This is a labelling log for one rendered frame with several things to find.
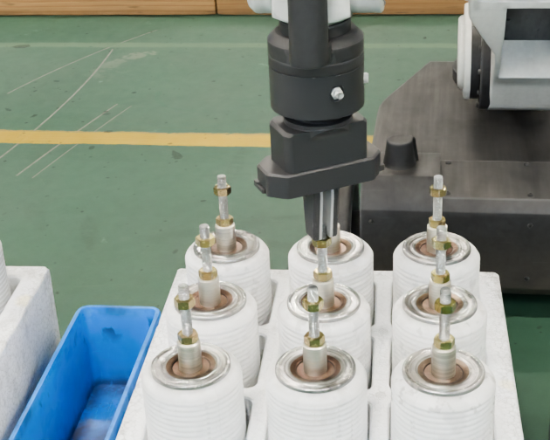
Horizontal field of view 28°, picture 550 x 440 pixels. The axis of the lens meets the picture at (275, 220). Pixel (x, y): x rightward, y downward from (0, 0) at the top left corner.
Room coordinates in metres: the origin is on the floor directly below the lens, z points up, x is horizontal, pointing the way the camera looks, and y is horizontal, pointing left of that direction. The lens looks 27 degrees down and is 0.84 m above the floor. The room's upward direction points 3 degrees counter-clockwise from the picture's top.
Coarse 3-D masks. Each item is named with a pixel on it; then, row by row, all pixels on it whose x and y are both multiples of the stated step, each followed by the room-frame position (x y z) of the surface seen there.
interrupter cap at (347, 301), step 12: (300, 288) 0.99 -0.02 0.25; (336, 288) 0.99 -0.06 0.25; (348, 288) 0.98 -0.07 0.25; (288, 300) 0.97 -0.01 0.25; (300, 300) 0.97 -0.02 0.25; (336, 300) 0.97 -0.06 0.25; (348, 300) 0.96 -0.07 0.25; (360, 300) 0.96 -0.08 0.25; (300, 312) 0.94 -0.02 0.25; (324, 312) 0.94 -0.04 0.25; (336, 312) 0.94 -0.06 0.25; (348, 312) 0.94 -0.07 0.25
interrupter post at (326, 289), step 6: (318, 282) 0.95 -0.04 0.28; (324, 282) 0.95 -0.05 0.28; (330, 282) 0.96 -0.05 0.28; (318, 288) 0.95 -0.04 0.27; (324, 288) 0.95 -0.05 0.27; (330, 288) 0.95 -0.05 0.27; (324, 294) 0.95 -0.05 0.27; (330, 294) 0.95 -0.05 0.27; (324, 300) 0.95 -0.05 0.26; (330, 300) 0.95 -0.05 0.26; (324, 306) 0.95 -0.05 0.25; (330, 306) 0.95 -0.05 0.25
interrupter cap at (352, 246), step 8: (344, 232) 1.11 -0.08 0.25; (304, 240) 1.10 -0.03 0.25; (344, 240) 1.09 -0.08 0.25; (352, 240) 1.09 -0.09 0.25; (360, 240) 1.09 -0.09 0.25; (304, 248) 1.08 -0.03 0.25; (312, 248) 1.08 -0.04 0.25; (344, 248) 1.08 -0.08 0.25; (352, 248) 1.07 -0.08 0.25; (360, 248) 1.07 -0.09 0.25; (304, 256) 1.06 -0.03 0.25; (312, 256) 1.06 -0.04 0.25; (328, 256) 1.06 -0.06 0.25; (336, 256) 1.06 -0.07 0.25; (344, 256) 1.06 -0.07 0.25; (352, 256) 1.05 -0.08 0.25; (328, 264) 1.04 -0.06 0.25; (336, 264) 1.04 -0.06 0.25
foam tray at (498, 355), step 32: (288, 288) 1.12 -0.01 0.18; (384, 288) 1.10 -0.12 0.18; (480, 288) 1.09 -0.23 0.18; (160, 320) 1.06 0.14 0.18; (384, 320) 1.03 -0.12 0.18; (160, 352) 1.00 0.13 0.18; (384, 352) 0.97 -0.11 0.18; (384, 384) 0.91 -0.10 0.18; (512, 384) 0.90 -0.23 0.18; (128, 416) 0.88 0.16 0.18; (256, 416) 0.87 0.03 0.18; (384, 416) 0.86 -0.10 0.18; (512, 416) 0.85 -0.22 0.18
